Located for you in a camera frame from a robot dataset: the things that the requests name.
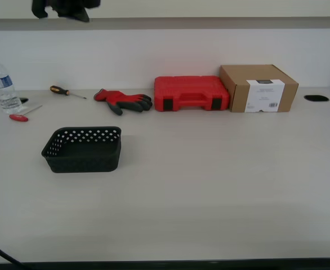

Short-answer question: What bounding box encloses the cardboard box with white label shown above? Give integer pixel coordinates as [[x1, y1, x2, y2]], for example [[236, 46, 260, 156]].
[[220, 64, 300, 113]]

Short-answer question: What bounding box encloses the grey wall trim strip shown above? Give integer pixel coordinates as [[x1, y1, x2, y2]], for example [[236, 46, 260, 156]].
[[0, 18, 330, 31]]

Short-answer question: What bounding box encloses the red and black work glove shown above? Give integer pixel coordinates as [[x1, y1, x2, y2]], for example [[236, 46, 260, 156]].
[[93, 88, 154, 116]]

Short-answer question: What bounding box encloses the orange and black screwdriver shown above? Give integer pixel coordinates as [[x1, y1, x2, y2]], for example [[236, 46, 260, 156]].
[[50, 85, 87, 100]]

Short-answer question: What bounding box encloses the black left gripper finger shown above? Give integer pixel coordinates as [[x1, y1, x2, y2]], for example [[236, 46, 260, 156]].
[[55, 7, 91, 23]]

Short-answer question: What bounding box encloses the red plastic tool case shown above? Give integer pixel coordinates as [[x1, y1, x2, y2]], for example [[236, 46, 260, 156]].
[[154, 75, 231, 113]]

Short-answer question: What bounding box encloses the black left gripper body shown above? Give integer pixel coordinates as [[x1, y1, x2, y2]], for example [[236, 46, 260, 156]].
[[31, 0, 101, 20]]

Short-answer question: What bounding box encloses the black plastic lattice basket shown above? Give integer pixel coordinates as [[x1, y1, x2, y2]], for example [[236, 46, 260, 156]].
[[41, 126, 122, 174]]

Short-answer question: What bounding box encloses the clear plastic water bottle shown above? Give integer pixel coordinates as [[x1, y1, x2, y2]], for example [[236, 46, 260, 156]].
[[0, 57, 23, 115]]

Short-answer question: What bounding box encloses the black cable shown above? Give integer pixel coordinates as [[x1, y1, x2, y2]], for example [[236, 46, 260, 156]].
[[0, 235, 28, 267]]

